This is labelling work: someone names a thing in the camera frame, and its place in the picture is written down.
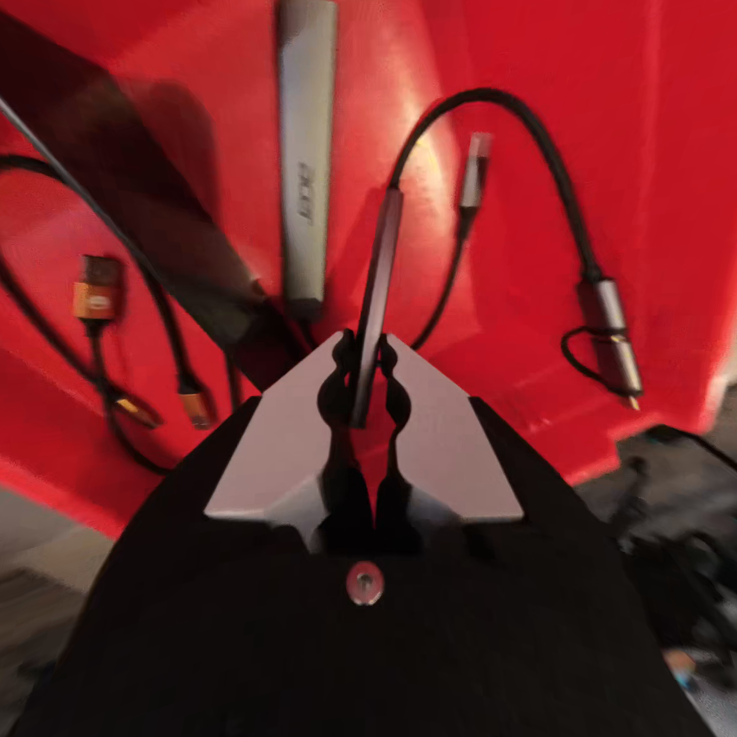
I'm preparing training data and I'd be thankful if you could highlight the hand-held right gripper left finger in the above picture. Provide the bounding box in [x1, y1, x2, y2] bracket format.
[203, 329, 375, 555]

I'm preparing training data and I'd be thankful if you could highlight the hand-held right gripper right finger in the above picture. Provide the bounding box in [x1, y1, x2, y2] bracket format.
[374, 333, 525, 545]

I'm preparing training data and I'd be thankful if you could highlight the black hub cable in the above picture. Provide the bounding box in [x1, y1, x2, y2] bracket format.
[387, 88, 644, 412]

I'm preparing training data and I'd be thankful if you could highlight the red plastic bin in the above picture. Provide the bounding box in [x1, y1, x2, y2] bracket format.
[0, 0, 737, 540]

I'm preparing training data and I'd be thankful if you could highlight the black bin divider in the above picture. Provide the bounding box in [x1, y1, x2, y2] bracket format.
[0, 8, 314, 393]

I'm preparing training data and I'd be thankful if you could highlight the grey-plug black cable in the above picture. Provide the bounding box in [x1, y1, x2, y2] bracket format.
[410, 131, 495, 352]

